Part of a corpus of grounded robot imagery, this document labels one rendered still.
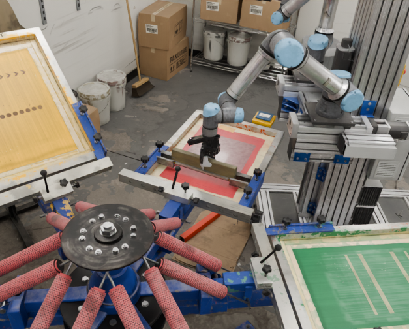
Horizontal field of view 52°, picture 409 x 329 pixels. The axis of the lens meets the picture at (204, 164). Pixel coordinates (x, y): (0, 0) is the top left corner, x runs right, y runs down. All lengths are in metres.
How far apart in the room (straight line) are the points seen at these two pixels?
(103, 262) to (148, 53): 4.30
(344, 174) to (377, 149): 0.51
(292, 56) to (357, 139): 0.66
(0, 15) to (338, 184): 2.71
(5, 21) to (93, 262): 2.63
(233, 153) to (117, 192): 1.48
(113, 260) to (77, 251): 0.12
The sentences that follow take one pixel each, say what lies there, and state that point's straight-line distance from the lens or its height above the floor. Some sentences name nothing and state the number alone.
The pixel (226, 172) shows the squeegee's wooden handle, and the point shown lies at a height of 1.04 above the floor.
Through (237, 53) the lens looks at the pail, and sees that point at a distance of 5.52.
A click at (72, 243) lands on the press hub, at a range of 1.43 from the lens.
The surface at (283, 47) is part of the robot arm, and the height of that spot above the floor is 1.69.
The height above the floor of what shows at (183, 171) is 0.95.
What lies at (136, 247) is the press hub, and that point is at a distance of 1.39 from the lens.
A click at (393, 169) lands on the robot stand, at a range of 2.82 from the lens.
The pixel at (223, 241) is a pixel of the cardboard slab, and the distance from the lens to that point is 3.20.
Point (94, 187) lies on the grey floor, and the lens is 3.71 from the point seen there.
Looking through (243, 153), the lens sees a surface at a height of 0.95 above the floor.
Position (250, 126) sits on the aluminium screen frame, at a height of 0.99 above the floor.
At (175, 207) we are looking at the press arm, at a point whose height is 1.04.
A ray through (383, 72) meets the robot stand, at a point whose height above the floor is 1.44.
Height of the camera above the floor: 2.32
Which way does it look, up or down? 36 degrees down
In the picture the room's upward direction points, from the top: 4 degrees clockwise
